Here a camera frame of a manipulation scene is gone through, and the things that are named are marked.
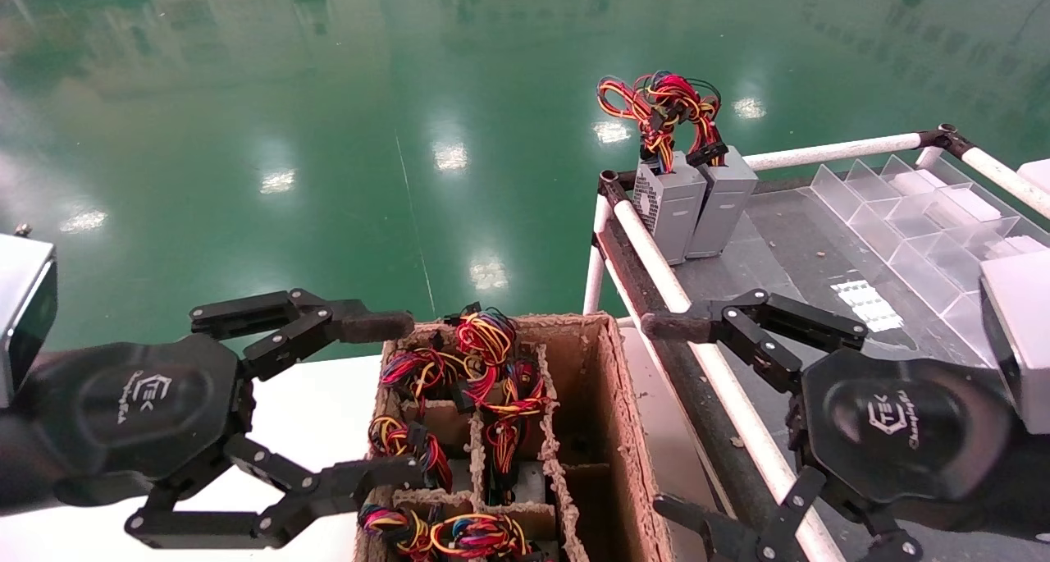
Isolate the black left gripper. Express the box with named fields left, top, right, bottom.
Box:
left=25, top=289, right=427, bottom=549

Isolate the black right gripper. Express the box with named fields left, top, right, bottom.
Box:
left=641, top=290, right=1022, bottom=562

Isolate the grey power supply with wires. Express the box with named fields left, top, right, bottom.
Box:
left=597, top=74, right=708, bottom=266
left=648, top=71, right=760, bottom=259

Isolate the brown cardboard divider box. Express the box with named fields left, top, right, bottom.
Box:
left=354, top=312, right=675, bottom=562

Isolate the clear acrylic divider organizer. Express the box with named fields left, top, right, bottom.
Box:
left=810, top=153, right=1050, bottom=366

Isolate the white foam block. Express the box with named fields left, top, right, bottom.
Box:
left=935, top=186, right=1003, bottom=223
left=984, top=235, right=1050, bottom=261

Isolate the white box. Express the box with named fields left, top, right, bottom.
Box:
left=1017, top=158, right=1050, bottom=218

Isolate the power supply colourful wire bundle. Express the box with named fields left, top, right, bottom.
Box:
left=428, top=513, right=532, bottom=561
left=359, top=505, right=431, bottom=561
left=484, top=418, right=547, bottom=505
left=443, top=304, right=519, bottom=374
left=367, top=414, right=454, bottom=491
left=379, top=347, right=468, bottom=403
left=499, top=359, right=552, bottom=419

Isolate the white pipe cart frame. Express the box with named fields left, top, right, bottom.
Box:
left=582, top=123, right=1050, bottom=562

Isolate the right wrist camera silver box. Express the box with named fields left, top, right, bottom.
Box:
left=980, top=250, right=1050, bottom=436

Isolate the wrist camera silver box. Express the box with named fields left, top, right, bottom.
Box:
left=980, top=250, right=1050, bottom=436
left=0, top=234, right=58, bottom=409

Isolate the left wrist camera silver box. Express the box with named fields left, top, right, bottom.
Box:
left=0, top=234, right=58, bottom=409

